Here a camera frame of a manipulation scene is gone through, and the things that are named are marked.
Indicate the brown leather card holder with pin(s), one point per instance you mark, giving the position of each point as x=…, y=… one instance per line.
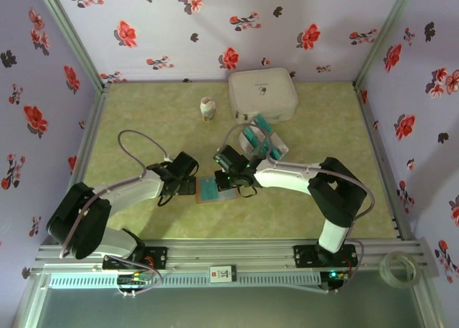
x=229, y=196

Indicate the teal VIP card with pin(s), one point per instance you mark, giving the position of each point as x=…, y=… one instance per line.
x=208, y=189
x=264, y=123

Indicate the white card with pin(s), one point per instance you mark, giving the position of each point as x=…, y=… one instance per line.
x=244, y=145
x=283, y=145

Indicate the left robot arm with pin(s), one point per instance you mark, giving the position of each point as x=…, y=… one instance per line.
x=132, y=189

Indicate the white pill bottle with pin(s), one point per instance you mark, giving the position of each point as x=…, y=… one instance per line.
x=208, y=111

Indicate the white zipped medicine case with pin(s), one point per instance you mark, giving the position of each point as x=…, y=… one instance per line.
x=263, y=94

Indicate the black white label tag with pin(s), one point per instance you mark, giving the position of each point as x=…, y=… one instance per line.
x=222, y=274

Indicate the green circuit board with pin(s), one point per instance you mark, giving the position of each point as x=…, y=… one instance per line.
x=132, y=280
x=339, y=276

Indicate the clear tape roll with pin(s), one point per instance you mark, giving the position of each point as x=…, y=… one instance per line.
x=382, y=270

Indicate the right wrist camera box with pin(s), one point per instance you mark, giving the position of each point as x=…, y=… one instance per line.
x=229, y=155

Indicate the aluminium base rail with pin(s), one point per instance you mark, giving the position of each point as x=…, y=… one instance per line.
x=233, y=254

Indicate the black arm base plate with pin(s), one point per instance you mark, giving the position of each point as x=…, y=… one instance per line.
x=157, y=256
x=305, y=256

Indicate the aluminium table side rail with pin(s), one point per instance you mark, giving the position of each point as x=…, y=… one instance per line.
x=91, y=127
x=370, y=127

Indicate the aluminium frame post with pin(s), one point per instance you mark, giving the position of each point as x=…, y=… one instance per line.
x=382, y=37
x=73, y=37

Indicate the aluminium lower frame bar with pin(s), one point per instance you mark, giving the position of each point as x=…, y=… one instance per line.
x=28, y=303
x=428, y=306

